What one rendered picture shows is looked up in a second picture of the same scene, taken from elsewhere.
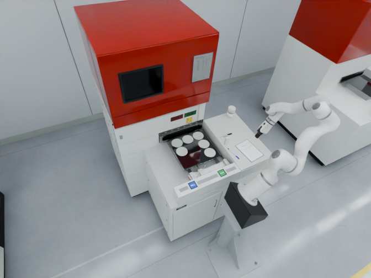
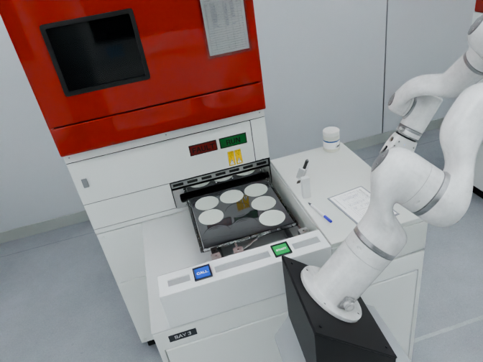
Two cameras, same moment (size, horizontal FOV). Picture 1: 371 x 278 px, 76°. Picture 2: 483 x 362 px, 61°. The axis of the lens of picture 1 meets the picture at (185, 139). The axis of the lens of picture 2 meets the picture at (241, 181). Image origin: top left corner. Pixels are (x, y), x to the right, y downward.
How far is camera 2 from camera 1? 0.88 m
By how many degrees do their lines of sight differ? 23
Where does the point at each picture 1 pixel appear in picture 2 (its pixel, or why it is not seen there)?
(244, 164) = (343, 232)
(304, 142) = (457, 119)
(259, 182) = (350, 248)
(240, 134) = (346, 178)
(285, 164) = (406, 182)
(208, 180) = (244, 264)
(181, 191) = (171, 285)
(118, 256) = not seen: outside the picture
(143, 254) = not seen: outside the picture
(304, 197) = not seen: outside the picture
